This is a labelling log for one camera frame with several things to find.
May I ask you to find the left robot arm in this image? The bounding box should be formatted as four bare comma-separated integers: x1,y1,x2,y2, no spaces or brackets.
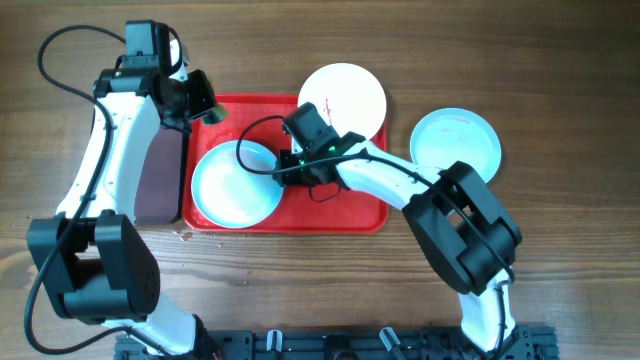
27,20,225,359

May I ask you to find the light blue plate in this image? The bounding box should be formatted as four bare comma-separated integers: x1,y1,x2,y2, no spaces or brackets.
191,140,284,229
409,108,502,182

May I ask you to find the green scrubbing sponge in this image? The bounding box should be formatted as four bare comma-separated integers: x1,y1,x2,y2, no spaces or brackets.
201,104,228,125

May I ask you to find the red plastic tray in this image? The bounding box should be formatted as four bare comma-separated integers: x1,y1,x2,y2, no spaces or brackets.
182,94,389,234

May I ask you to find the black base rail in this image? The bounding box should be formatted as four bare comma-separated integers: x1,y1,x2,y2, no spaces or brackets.
113,325,559,360

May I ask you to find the white plate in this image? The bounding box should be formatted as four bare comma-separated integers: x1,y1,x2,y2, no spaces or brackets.
297,63,387,140

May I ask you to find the black water tray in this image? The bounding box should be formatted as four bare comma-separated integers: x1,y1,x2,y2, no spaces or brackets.
92,104,190,226

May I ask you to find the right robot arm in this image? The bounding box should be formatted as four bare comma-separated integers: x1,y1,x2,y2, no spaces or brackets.
274,103,522,358

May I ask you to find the light blue plate front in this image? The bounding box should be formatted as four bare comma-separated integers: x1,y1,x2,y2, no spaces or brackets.
191,140,284,229

